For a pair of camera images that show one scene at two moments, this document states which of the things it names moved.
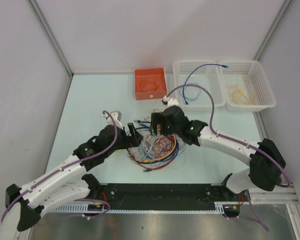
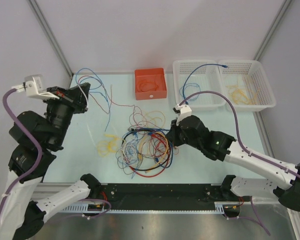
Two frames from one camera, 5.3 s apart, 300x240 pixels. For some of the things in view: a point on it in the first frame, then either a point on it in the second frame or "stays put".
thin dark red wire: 163,146 -> 108,97
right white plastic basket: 246,88 stays put
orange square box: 150,84 stays put
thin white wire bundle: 152,140 -> 130,148
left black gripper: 132,140 -> 74,96
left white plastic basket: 206,73 stays put
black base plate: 164,196 stays put
